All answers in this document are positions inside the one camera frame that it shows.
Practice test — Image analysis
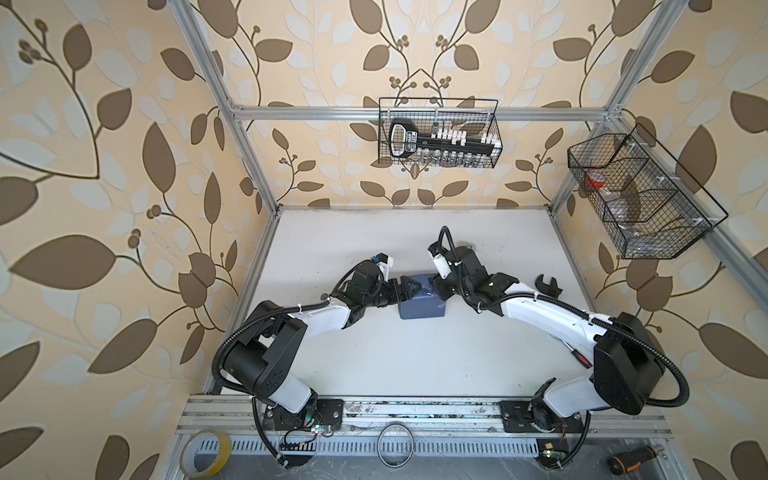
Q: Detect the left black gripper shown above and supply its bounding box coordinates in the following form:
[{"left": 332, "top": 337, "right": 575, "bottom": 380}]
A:
[{"left": 363, "top": 276, "right": 423, "bottom": 309}]

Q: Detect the blue wrapping paper sheet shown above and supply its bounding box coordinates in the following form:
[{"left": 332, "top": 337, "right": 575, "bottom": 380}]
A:
[{"left": 398, "top": 274, "right": 446, "bottom": 320}]

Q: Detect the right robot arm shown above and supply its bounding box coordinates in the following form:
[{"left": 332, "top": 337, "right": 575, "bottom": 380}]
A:
[{"left": 428, "top": 227, "right": 691, "bottom": 431}]

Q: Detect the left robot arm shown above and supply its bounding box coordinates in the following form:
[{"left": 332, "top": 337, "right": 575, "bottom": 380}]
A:
[{"left": 211, "top": 255, "right": 422, "bottom": 424}]

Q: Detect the black adjustable wrench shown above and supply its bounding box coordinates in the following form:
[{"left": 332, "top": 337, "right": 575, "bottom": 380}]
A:
[{"left": 534, "top": 274, "right": 563, "bottom": 299}]

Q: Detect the black socket set holder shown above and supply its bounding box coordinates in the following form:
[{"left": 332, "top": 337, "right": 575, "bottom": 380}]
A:
[{"left": 385, "top": 118, "right": 502, "bottom": 158}]

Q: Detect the yellow tape roll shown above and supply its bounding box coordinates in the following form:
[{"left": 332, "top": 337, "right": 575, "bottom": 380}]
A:
[{"left": 179, "top": 430, "right": 233, "bottom": 479}]

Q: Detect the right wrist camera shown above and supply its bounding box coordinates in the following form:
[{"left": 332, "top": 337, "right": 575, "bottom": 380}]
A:
[{"left": 428, "top": 242, "right": 455, "bottom": 280}]

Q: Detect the grey cable loop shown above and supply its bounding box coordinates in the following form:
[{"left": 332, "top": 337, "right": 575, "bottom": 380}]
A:
[{"left": 376, "top": 422, "right": 416, "bottom": 469}]

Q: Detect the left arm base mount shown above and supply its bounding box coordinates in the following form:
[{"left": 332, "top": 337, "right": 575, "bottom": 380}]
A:
[{"left": 265, "top": 397, "right": 345, "bottom": 433}]

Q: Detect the back wire basket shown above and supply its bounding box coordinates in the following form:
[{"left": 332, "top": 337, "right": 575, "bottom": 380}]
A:
[{"left": 377, "top": 96, "right": 503, "bottom": 169}]

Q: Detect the wire basket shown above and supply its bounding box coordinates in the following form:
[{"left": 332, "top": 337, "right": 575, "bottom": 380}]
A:
[
  {"left": 377, "top": 96, "right": 503, "bottom": 169},
  {"left": 567, "top": 124, "right": 728, "bottom": 260}
]

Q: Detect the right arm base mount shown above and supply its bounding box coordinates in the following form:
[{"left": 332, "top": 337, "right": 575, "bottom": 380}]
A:
[{"left": 498, "top": 400, "right": 584, "bottom": 435}]

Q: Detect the right wire basket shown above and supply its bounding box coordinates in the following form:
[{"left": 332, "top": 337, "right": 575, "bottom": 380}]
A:
[{"left": 567, "top": 124, "right": 728, "bottom": 260}]

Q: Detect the orange handled screwdriver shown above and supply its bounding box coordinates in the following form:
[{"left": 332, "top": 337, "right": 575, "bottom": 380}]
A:
[{"left": 605, "top": 445, "right": 663, "bottom": 475}]

